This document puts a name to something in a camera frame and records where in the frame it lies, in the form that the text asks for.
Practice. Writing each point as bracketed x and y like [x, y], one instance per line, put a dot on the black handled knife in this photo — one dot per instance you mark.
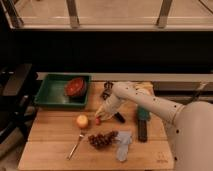
[119, 117]

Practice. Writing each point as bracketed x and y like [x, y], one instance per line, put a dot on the silver fork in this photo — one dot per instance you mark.
[80, 137]

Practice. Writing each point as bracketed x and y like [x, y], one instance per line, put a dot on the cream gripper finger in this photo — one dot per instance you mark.
[102, 114]

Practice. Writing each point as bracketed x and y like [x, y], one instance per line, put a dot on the green plastic tray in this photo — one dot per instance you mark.
[51, 93]

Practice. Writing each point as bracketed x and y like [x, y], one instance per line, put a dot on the orange red pepper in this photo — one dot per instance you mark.
[97, 121]

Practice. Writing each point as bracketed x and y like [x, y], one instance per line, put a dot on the red bowl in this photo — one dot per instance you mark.
[76, 87]

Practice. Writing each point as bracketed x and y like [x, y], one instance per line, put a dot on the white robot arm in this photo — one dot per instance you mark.
[194, 123]

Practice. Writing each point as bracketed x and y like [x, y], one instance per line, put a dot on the bunch of dark grapes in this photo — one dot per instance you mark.
[102, 140]

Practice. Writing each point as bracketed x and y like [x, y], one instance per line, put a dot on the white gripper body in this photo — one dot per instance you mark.
[112, 103]

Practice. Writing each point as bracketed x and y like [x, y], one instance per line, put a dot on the teal brush with dark handle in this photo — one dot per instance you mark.
[143, 116]

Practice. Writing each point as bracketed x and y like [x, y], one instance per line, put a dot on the wooden cutting board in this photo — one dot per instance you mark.
[72, 140]

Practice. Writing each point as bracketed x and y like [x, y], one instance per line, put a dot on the yellow apple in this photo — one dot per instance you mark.
[82, 121]

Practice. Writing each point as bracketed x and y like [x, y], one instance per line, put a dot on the crumpled blue white cloth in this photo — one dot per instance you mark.
[123, 140]

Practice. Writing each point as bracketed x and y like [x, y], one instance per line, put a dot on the black chair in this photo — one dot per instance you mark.
[16, 93]

